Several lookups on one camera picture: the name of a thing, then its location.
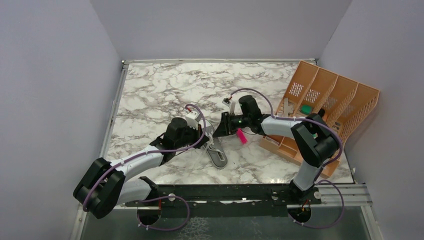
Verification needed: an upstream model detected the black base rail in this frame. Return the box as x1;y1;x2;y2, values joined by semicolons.
125;183;322;218

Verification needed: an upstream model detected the orange plastic organizer tray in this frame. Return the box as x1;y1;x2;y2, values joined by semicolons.
259;60;381;179

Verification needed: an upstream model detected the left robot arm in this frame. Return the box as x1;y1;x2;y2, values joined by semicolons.
73;117;214;219

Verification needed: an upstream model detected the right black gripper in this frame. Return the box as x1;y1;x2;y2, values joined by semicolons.
212;111;251;138

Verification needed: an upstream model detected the green cap item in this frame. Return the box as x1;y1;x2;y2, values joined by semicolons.
300;104;313;115

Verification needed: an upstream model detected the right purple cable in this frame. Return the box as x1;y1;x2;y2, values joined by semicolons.
228;88;345;229

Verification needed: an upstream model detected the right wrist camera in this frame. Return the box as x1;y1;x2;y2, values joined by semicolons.
222;95;236;115

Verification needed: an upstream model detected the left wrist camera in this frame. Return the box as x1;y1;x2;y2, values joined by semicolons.
184;108;201;131

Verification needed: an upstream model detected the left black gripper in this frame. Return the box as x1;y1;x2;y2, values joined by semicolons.
175;121;210;149

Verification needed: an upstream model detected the grey metal bracket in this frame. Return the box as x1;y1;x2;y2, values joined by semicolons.
283;97;294;117

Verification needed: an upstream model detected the pink plastic bar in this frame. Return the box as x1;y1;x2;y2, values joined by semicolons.
236;128;248;145

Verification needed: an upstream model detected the grey canvas sneaker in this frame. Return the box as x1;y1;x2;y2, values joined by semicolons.
199;120;228;169

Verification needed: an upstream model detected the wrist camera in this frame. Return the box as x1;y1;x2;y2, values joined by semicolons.
184;108;201;131
222;95;236;115

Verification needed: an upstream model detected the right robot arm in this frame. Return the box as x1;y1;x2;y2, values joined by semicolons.
213;95;343;204

